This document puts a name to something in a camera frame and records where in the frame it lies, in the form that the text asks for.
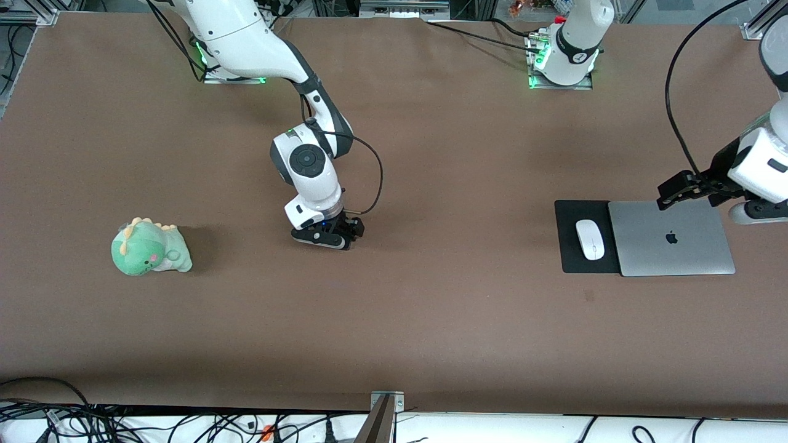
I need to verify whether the white computer mouse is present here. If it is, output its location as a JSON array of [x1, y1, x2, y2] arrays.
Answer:
[[576, 219, 606, 261]]

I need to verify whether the black mouse pad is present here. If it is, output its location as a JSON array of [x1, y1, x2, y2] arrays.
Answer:
[[554, 199, 621, 274]]

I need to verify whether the silver Apple laptop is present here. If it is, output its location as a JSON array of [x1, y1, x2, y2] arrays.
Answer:
[[608, 199, 736, 277]]

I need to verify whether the green dinosaur plush toy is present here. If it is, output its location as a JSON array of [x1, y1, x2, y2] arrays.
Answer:
[[111, 217, 193, 276]]

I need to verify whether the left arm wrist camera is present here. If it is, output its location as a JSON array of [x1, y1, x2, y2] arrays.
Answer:
[[730, 200, 788, 226]]

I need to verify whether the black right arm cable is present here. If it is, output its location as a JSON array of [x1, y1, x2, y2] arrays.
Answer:
[[302, 92, 384, 217]]

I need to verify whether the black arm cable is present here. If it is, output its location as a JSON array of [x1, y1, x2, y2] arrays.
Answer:
[[664, 0, 749, 180], [302, 92, 384, 217]]

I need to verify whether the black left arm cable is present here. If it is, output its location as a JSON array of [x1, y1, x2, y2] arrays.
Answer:
[[664, 0, 749, 180]]

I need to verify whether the aluminium frame corner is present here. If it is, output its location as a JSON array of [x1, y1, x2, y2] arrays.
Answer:
[[0, 0, 60, 28], [742, 0, 776, 41]]

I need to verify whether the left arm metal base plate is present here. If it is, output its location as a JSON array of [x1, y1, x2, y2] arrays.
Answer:
[[526, 34, 595, 91]]

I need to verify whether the metal table edge bracket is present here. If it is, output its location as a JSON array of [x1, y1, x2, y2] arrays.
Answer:
[[354, 391, 405, 443]]

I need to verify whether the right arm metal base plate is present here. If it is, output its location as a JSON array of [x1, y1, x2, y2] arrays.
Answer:
[[203, 60, 268, 85]]

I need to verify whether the grey metal rail fixture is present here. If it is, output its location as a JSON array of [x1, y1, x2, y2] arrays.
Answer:
[[359, 0, 451, 20]]

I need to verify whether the black base cable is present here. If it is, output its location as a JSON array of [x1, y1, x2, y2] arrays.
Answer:
[[489, 17, 537, 39], [425, 20, 542, 55]]

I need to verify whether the black looping floor cable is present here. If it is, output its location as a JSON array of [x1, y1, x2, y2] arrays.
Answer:
[[0, 376, 94, 425]]

